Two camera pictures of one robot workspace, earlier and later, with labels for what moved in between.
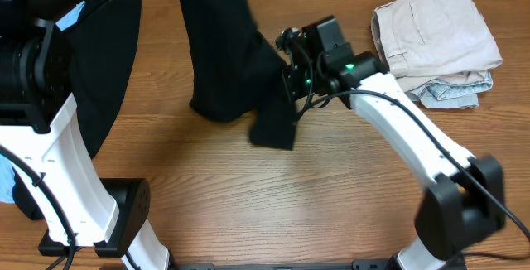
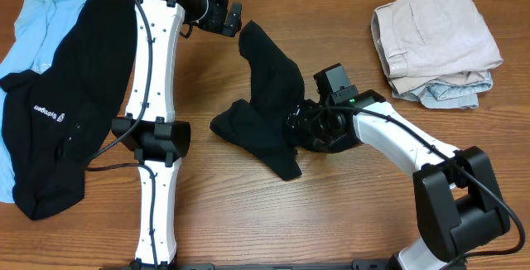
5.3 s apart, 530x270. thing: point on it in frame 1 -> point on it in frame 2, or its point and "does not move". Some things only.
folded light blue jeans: x=451 y=94 does not move
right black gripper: x=298 y=90 -> x=304 y=116
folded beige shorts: x=437 y=34 does not move
